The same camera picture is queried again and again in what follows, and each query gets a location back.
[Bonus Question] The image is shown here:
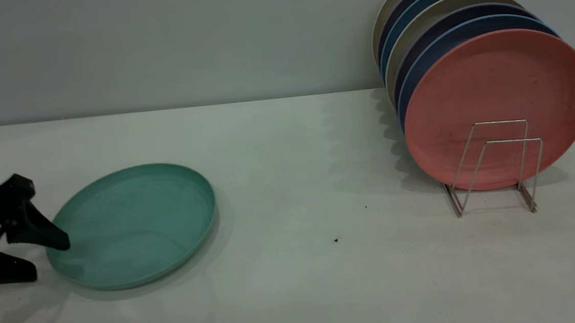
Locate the dark purple plate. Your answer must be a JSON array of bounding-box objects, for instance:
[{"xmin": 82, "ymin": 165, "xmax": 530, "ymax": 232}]
[
  {"xmin": 386, "ymin": 0, "xmax": 547, "ymax": 107},
  {"xmin": 372, "ymin": 0, "xmax": 499, "ymax": 65}
]

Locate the metal wire plate rack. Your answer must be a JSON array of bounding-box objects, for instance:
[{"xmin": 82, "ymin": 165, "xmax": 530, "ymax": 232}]
[{"xmin": 438, "ymin": 117, "xmax": 549, "ymax": 220}]

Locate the green plate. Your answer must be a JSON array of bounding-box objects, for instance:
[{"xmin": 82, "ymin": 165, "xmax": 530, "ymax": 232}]
[{"xmin": 40, "ymin": 159, "xmax": 223, "ymax": 296}]

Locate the pink plate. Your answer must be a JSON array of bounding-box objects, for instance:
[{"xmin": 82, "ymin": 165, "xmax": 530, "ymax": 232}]
[{"xmin": 396, "ymin": 25, "xmax": 575, "ymax": 197}]

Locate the navy plate with blue rim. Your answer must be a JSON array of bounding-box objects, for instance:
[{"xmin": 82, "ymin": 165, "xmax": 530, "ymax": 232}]
[{"xmin": 391, "ymin": 10, "xmax": 567, "ymax": 133}]

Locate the beige plate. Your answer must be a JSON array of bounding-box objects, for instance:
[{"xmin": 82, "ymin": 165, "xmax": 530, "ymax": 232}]
[
  {"xmin": 380, "ymin": 0, "xmax": 529, "ymax": 98},
  {"xmin": 368, "ymin": 0, "xmax": 498, "ymax": 68}
]

